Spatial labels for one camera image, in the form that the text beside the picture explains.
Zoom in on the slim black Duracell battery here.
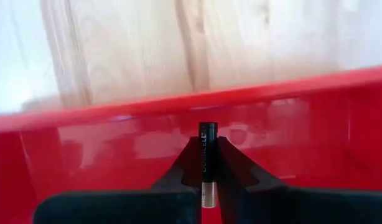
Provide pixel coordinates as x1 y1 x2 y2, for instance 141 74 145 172
198 121 219 208

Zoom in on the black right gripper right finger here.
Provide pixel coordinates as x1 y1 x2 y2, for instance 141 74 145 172
216 135 382 224

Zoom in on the red plastic bin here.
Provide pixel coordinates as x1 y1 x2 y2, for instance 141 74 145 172
0 64 382 224

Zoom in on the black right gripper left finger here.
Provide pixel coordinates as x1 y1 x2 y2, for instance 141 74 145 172
33 136 203 224

